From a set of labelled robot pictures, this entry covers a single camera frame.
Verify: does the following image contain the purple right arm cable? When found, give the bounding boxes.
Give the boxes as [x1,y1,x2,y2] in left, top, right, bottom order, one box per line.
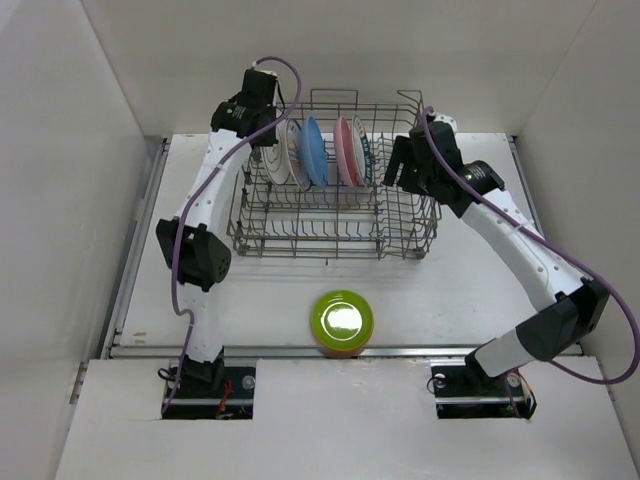
[418,104,640,419]

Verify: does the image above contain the pink plastic plate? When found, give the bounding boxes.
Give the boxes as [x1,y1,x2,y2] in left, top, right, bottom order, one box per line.
[333,116,365,187]

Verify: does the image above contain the lime green plastic plate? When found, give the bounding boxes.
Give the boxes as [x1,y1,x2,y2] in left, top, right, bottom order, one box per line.
[310,290,375,350]

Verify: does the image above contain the orange plastic plate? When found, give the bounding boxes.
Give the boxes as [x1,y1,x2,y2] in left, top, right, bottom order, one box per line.
[319,346,364,359]

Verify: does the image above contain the white plate colourful print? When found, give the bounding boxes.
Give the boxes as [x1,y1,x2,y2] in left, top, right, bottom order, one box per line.
[285,119,311,192]

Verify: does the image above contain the aluminium table frame rail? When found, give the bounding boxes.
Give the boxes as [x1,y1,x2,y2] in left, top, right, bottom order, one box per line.
[97,133,584,360]

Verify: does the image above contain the white patterned plate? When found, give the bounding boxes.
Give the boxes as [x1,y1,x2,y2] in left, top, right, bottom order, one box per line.
[260,143,291,185]

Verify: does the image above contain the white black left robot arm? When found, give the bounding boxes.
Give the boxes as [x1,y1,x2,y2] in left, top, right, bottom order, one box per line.
[155,68,437,397]

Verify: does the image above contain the grey wire dish rack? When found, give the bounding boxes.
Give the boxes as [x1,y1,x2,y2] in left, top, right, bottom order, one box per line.
[226,88,442,261]

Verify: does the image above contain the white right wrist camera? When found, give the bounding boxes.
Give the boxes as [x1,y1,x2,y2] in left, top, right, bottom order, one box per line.
[433,112,458,134]

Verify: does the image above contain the blue plastic plate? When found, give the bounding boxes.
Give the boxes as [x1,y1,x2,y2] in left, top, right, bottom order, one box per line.
[300,116,329,187]

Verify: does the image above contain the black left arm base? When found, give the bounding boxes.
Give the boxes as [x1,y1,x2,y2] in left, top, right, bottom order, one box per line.
[158,359,257,420]

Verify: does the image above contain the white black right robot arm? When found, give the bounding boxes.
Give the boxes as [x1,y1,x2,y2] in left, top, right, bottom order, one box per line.
[383,121,609,394]

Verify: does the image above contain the white plate teal rim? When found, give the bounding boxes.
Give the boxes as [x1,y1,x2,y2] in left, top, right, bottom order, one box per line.
[351,115,375,187]

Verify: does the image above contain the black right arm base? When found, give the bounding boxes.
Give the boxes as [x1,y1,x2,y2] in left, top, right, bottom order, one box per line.
[427,364,538,420]

